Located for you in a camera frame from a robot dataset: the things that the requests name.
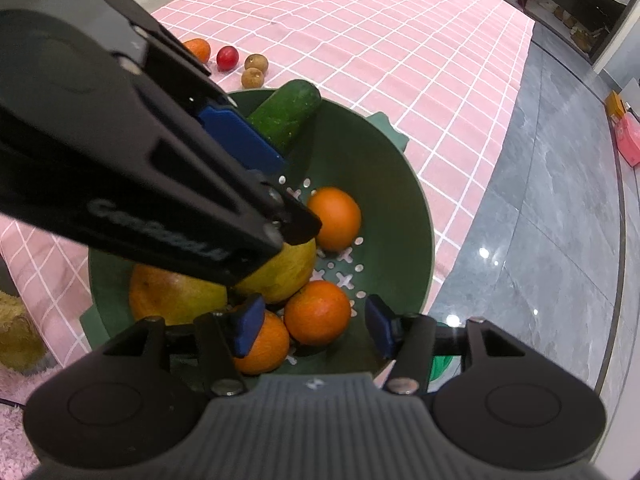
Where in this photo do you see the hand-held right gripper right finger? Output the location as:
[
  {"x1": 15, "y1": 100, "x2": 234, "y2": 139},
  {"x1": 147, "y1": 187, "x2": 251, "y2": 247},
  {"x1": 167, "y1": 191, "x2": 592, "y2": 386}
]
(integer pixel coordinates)
[{"x1": 365, "y1": 295, "x2": 528, "y2": 395}]

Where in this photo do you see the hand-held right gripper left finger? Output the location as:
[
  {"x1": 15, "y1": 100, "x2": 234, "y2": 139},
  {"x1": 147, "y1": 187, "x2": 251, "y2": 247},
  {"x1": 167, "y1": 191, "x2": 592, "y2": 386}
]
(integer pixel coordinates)
[{"x1": 102, "y1": 294, "x2": 266, "y2": 397}]

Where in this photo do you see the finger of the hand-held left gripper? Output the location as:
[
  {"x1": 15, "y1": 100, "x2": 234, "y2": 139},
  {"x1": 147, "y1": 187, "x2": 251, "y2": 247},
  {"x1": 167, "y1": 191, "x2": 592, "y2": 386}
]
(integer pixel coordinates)
[
  {"x1": 90, "y1": 0, "x2": 287, "y2": 177},
  {"x1": 145, "y1": 67, "x2": 322, "y2": 247}
]

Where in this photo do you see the orange mandarin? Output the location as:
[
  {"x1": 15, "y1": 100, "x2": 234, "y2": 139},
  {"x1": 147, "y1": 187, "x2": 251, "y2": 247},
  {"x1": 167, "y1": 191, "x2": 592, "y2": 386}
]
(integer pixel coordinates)
[
  {"x1": 306, "y1": 186, "x2": 362, "y2": 253},
  {"x1": 232, "y1": 310, "x2": 291, "y2": 376},
  {"x1": 182, "y1": 38, "x2": 212, "y2": 63},
  {"x1": 283, "y1": 280, "x2": 352, "y2": 347}
]

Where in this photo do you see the large yellow green citrus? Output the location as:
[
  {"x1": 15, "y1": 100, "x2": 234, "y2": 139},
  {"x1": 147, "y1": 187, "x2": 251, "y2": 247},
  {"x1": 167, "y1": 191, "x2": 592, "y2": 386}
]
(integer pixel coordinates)
[{"x1": 232, "y1": 237, "x2": 317, "y2": 305}]

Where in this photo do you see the green cucumber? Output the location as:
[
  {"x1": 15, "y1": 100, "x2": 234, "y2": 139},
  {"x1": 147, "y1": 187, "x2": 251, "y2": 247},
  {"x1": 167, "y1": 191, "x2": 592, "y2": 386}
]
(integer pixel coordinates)
[{"x1": 246, "y1": 80, "x2": 322, "y2": 155}]

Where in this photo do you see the green colander bowl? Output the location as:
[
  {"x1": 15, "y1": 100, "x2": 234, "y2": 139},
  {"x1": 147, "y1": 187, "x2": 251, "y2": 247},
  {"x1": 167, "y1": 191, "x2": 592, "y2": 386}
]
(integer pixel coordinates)
[{"x1": 80, "y1": 89, "x2": 435, "y2": 391}]

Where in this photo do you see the large brownish citrus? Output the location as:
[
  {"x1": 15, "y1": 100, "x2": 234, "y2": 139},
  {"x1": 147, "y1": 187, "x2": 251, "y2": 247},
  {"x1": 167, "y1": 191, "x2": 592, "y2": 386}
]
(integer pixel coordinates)
[{"x1": 129, "y1": 264, "x2": 230, "y2": 326}]

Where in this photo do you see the pink checkered tablecloth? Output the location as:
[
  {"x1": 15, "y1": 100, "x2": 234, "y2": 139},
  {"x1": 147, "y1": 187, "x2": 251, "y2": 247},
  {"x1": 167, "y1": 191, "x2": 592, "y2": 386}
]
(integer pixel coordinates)
[{"x1": 0, "y1": 0, "x2": 533, "y2": 371}]

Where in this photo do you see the mustard plush item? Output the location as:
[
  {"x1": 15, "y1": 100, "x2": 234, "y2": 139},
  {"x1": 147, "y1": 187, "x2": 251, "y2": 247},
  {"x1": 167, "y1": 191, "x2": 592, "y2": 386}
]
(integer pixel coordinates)
[{"x1": 0, "y1": 290, "x2": 43, "y2": 371}]

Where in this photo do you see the pink fluffy rug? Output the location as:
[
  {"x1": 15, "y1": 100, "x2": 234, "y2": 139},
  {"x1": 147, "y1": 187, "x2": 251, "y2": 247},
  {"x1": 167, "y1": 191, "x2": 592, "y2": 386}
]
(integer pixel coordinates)
[{"x1": 0, "y1": 360, "x2": 66, "y2": 480}]

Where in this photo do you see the pink storage box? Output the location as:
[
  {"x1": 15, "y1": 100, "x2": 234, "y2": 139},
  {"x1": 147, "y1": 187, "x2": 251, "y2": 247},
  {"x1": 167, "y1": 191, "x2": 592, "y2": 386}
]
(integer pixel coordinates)
[{"x1": 614, "y1": 119, "x2": 640, "y2": 167}]

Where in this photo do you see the orange box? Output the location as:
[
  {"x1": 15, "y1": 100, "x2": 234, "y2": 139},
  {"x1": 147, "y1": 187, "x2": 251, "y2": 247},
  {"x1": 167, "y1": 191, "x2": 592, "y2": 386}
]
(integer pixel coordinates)
[{"x1": 605, "y1": 89, "x2": 632, "y2": 123}]

